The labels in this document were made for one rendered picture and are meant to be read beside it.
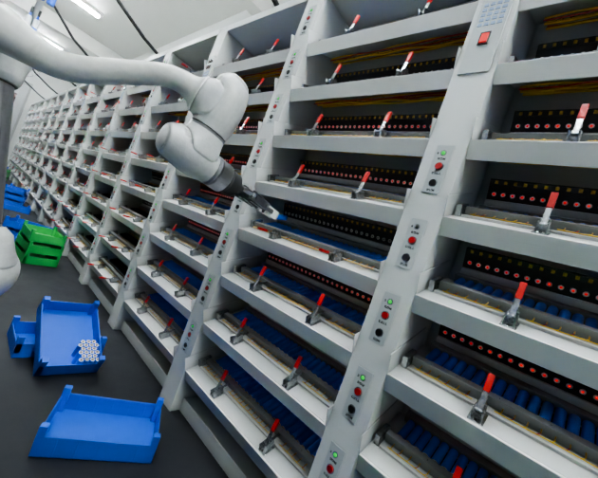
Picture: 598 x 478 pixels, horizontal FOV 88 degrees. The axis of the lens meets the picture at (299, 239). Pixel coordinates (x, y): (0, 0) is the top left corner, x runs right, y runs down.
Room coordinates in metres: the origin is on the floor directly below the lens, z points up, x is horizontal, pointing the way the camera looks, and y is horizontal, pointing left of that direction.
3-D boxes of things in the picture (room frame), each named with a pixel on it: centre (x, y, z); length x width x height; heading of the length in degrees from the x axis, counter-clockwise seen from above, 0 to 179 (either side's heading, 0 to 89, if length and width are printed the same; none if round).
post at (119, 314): (1.74, 0.72, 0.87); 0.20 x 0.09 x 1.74; 138
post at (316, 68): (1.27, 0.20, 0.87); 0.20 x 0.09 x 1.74; 138
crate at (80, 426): (0.96, 0.35, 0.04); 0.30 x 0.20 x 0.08; 112
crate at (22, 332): (1.32, 0.81, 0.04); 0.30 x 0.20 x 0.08; 138
